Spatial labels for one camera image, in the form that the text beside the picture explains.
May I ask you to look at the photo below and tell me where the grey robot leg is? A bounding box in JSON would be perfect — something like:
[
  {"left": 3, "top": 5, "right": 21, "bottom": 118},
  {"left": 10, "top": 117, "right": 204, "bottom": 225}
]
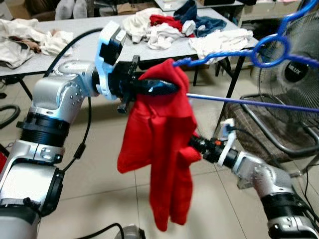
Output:
[{"left": 121, "top": 225, "right": 146, "bottom": 239}]

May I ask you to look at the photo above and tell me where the large red garment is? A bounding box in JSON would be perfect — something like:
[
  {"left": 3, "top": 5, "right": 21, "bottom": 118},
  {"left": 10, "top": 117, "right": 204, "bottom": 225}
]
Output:
[{"left": 117, "top": 59, "right": 202, "bottom": 232}]

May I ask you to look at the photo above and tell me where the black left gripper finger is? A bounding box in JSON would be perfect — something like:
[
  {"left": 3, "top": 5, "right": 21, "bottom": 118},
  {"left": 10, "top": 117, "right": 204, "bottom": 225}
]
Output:
[{"left": 137, "top": 77, "right": 179, "bottom": 97}]

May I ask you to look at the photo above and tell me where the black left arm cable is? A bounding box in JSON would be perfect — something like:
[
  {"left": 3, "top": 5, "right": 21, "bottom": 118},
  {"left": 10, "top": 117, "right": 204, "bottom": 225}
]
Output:
[{"left": 45, "top": 27, "right": 104, "bottom": 173}]

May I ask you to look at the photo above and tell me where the flat brown cardboard box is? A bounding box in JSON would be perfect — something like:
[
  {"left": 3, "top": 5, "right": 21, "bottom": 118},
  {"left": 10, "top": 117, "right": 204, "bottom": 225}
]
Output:
[{"left": 117, "top": 2, "right": 156, "bottom": 15}]

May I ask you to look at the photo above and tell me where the small red garment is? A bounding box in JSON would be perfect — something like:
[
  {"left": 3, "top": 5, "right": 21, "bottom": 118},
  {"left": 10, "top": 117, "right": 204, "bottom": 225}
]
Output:
[{"left": 150, "top": 14, "right": 184, "bottom": 31}]

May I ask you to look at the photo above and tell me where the black standing fan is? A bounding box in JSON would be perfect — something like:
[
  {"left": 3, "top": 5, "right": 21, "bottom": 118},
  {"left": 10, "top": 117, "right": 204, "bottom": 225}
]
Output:
[{"left": 257, "top": 10, "right": 319, "bottom": 130}]

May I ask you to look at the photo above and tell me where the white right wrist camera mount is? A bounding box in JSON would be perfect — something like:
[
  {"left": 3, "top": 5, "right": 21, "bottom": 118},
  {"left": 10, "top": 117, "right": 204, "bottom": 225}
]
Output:
[{"left": 215, "top": 119, "right": 241, "bottom": 166}]

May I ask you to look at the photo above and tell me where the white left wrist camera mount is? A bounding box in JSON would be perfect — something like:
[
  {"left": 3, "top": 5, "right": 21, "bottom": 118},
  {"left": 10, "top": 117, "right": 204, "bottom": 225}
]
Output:
[{"left": 95, "top": 21, "right": 128, "bottom": 101}]

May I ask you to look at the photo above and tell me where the grey table with clothes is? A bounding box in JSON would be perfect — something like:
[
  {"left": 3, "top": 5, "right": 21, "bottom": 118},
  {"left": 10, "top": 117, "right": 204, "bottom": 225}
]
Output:
[{"left": 0, "top": 7, "right": 260, "bottom": 120}]

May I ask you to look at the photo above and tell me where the black hose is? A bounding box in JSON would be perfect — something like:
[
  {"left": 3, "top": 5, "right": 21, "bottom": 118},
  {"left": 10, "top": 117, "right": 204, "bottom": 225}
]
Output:
[{"left": 0, "top": 104, "right": 20, "bottom": 129}]

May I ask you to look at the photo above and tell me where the navy blue garment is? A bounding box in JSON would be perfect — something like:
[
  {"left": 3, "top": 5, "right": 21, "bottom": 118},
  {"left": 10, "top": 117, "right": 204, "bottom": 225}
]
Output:
[{"left": 174, "top": 0, "right": 227, "bottom": 39}]

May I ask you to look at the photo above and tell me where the blue purple clothes hanger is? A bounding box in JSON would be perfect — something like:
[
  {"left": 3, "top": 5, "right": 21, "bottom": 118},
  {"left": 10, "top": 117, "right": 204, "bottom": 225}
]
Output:
[{"left": 172, "top": 0, "right": 319, "bottom": 114}]

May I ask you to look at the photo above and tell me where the beige garment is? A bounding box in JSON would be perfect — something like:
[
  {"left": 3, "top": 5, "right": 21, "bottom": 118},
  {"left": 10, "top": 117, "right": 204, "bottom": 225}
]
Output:
[{"left": 0, "top": 19, "right": 74, "bottom": 69}]

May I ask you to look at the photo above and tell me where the grey rounded object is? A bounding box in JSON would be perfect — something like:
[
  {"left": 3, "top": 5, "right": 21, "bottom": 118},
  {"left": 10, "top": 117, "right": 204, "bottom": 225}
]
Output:
[
  {"left": 55, "top": 0, "right": 74, "bottom": 20},
  {"left": 72, "top": 0, "right": 89, "bottom": 19}
]

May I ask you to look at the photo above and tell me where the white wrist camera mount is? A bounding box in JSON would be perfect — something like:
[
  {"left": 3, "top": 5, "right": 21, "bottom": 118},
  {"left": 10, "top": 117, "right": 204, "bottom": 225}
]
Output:
[
  {"left": 95, "top": 21, "right": 128, "bottom": 101},
  {"left": 215, "top": 119, "right": 241, "bottom": 166}
]

